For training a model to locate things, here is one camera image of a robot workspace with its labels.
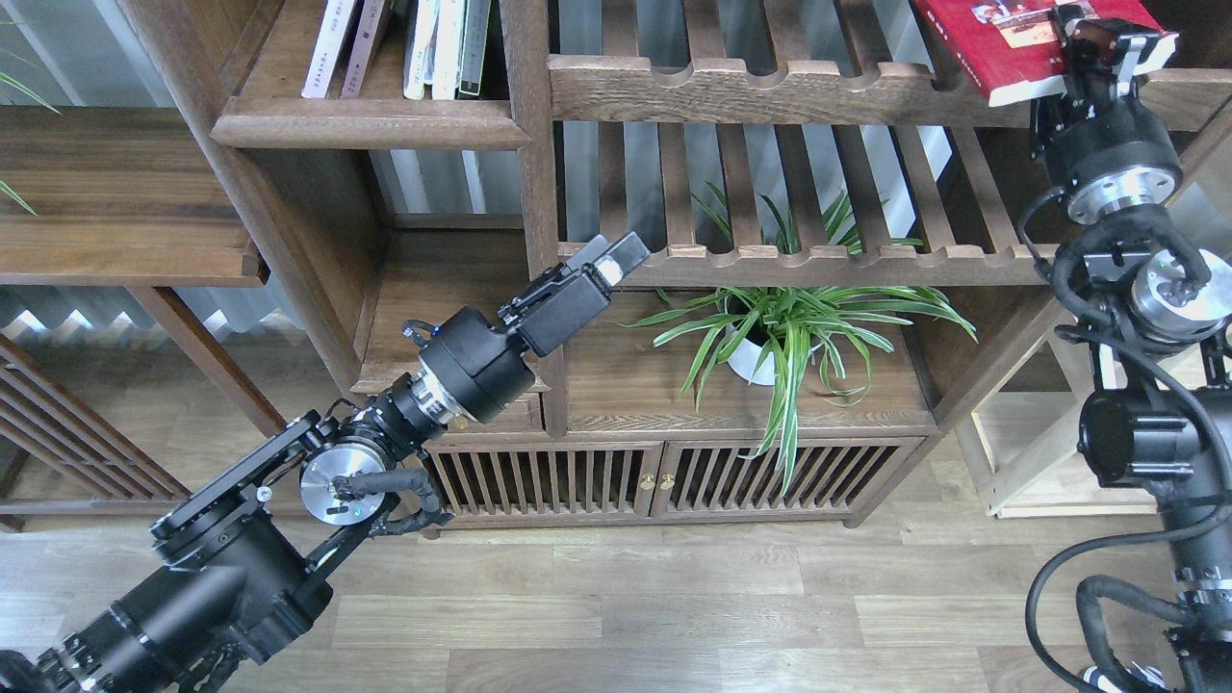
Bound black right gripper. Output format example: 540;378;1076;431
1031;18;1184;224

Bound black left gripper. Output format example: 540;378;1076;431
415;232;650;425

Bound red paperback book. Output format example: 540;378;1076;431
912;1;1178;107

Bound maroon book white characters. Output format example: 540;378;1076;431
340;1;392;97

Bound white paperback book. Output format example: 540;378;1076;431
301;0;359;97

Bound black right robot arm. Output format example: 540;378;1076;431
1016;4;1231;692

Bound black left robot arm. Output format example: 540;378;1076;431
2;233;650;692

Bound dark wooden side shelf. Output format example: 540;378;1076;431
1;106;283;435

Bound potted spider plant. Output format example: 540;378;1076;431
633;286;977;492

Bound dark wooden bookshelf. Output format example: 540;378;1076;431
123;0;1232;540

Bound white upright book middle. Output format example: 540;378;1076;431
431;0;468;100

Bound white upright book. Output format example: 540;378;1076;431
403;0;441;100
431;0;468;100

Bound dark green upright book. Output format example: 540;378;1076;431
456;0;493;97

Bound white upright book left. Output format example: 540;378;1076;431
403;0;441;100

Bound slatted wooden rack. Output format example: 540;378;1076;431
1;337;191;531

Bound green plant leaves left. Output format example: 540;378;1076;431
0;38;64;218

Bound light wooden shelf frame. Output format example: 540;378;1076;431
955;298;1156;519

